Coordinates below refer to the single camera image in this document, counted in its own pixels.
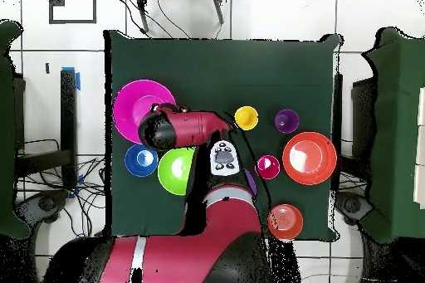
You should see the neighbouring dark green tablecloth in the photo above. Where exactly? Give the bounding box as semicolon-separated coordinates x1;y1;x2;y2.
361;26;425;244
0;19;31;239

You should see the purple bowl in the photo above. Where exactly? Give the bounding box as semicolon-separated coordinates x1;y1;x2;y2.
243;168;258;198

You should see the black metal stand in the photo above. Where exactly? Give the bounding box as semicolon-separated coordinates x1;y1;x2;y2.
12;68;78;191

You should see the large orange bowl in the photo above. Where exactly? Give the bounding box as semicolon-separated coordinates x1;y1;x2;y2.
281;131;338;186

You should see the red cup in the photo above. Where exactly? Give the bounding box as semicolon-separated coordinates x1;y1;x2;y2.
254;154;281;180

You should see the green bowl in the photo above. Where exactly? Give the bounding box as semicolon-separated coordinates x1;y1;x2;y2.
157;146;197;197

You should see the purple cup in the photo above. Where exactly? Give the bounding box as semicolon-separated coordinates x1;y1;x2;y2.
274;109;300;134

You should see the grey pedestal leg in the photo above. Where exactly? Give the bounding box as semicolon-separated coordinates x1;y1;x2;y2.
335;191;374;226
14;189;69;227

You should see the yellow cup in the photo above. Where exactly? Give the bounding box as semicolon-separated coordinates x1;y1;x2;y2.
233;105;259;131

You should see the blue bowl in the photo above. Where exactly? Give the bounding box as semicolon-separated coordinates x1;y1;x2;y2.
124;144;159;178

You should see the pink bowl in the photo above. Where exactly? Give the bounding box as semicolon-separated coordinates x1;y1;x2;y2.
112;79;177;144

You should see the small orange bowl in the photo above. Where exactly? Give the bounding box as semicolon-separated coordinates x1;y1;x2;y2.
266;203;304;241

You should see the blue tape strip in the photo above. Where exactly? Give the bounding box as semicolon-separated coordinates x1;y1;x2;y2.
61;66;81;91

